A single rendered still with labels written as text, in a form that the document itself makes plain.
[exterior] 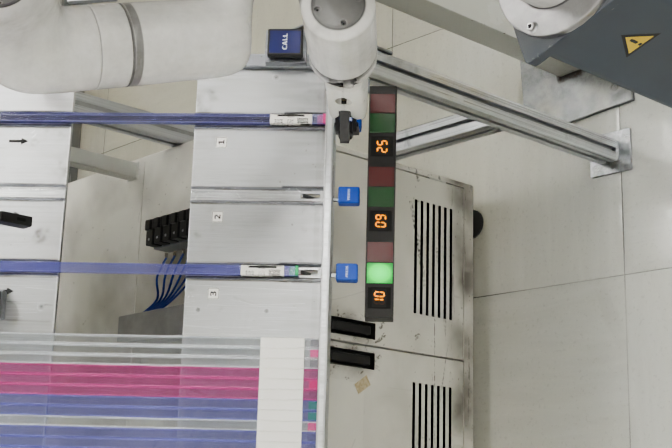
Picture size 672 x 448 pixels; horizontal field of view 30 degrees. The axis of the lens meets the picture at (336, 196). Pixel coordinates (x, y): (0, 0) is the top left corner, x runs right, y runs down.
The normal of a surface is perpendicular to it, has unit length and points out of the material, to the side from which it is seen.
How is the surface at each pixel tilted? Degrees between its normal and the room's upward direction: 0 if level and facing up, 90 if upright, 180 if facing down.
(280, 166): 45
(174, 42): 78
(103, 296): 0
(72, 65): 87
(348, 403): 90
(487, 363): 0
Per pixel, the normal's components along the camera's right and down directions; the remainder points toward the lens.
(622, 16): 0.20, 0.85
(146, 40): 0.46, 0.02
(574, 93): -0.74, -0.19
